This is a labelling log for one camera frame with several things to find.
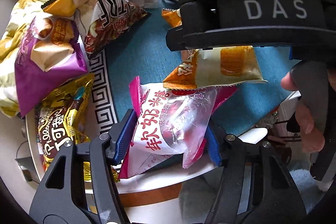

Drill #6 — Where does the gold Pillows chocolate bag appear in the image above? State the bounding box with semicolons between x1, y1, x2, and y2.
35;73;116;171

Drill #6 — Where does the orange white cake bag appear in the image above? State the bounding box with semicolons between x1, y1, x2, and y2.
161;8;268;90

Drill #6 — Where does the pink candy bag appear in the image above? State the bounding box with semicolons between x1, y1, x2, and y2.
118;77;237;179

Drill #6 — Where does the purple snack bag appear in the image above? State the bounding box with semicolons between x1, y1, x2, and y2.
14;13;88;116

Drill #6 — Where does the yellow potato chip bag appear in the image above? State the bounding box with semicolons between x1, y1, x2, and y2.
41;0;148;59

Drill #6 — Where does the person's right hand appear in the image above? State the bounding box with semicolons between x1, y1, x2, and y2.
280;69;336;154

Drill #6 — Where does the teal patterned table cloth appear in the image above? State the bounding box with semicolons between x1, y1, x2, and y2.
86;2;296;135

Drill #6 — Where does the floral striped duvet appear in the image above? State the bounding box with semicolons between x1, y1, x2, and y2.
1;0;88;117

